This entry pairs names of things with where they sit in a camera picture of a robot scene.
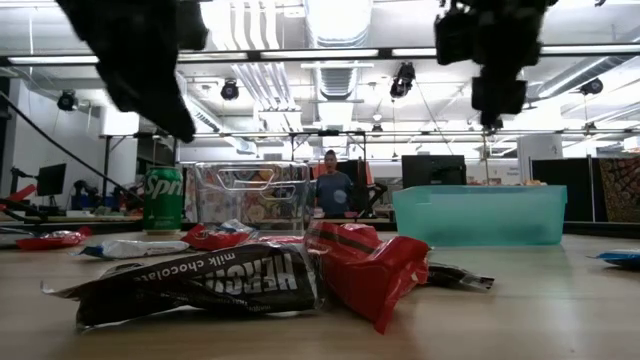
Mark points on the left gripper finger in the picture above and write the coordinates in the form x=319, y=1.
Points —
x=150, y=100

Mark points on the blue white candy bar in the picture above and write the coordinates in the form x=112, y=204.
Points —
x=620, y=257
x=237, y=226
x=135, y=248

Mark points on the red candy bar wrapper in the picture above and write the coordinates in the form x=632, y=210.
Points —
x=280, y=239
x=370, y=272
x=50, y=241
x=210, y=240

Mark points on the brown chocolate bar wrapper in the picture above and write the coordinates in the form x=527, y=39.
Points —
x=457, y=276
x=210, y=280

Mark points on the green Sprite can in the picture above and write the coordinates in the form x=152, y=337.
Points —
x=163, y=200

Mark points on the black computer monitor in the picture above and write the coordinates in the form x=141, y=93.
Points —
x=51, y=179
x=432, y=170

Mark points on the clear plastic bin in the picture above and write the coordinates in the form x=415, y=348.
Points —
x=250, y=200

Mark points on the red bar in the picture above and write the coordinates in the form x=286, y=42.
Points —
x=22, y=192

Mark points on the black partition panel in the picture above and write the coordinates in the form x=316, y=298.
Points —
x=560, y=190

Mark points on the teal plastic container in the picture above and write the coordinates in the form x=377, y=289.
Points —
x=480, y=220

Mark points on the patterned orange black cloth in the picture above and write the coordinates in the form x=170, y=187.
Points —
x=620, y=190

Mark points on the person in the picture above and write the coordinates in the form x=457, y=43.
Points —
x=334, y=192

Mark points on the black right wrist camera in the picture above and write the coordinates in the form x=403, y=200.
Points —
x=500, y=95

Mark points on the silver ventilation duct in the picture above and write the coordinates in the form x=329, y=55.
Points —
x=337, y=30

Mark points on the black background rig frame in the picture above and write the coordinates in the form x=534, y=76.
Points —
x=330, y=133

